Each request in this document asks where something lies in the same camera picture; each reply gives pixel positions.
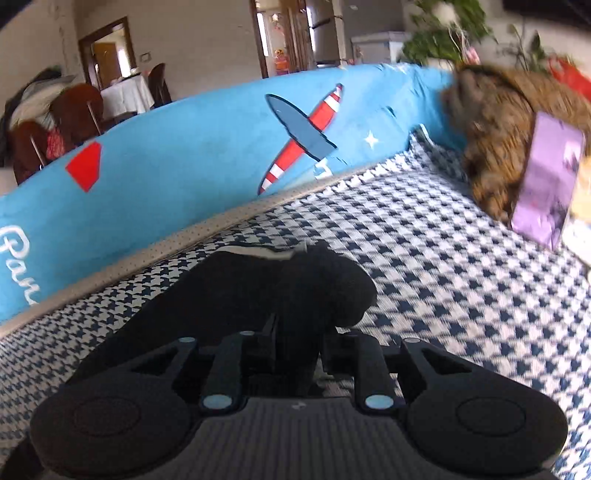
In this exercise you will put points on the pile of clothes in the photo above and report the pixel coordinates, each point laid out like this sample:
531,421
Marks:
27,97

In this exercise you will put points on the smartphone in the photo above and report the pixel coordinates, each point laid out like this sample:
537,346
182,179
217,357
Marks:
549,184

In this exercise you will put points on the blue printed sofa backrest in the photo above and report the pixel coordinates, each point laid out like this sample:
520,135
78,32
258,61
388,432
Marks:
184,175

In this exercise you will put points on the black television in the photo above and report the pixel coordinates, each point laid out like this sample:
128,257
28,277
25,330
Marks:
545,9

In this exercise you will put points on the red plastic bag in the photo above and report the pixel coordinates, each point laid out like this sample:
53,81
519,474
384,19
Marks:
572,76

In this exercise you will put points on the silver refrigerator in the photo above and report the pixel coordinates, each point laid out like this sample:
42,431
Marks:
325,32

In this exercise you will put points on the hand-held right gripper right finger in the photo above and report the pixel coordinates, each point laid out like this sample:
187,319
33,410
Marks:
371,369

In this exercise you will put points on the white chest freezer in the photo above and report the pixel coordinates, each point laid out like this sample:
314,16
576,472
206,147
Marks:
378,48

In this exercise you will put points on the brown patterned cushion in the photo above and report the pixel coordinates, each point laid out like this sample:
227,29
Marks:
498,129

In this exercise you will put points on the potted pothos plant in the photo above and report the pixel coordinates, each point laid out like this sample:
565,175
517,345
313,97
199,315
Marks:
438,41

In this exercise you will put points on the long-leaved potted plant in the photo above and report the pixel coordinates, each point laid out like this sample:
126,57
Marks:
531,50

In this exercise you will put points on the black t-shirt red print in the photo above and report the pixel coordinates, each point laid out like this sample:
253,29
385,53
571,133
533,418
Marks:
277,286

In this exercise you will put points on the white-clothed dining table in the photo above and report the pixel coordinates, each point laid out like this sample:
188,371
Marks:
127,94

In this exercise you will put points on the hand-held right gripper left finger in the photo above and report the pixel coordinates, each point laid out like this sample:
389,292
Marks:
226,369

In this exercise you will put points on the houndstooth sofa seat cover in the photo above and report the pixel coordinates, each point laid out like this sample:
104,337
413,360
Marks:
438,277

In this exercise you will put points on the red floral cloth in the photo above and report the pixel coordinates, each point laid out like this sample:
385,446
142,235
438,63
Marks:
60,143

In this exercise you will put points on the brown wooden chair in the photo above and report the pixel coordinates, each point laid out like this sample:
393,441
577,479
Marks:
76,108
27,147

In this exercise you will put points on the dark wooden chair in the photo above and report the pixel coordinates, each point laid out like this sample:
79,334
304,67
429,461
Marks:
159,85

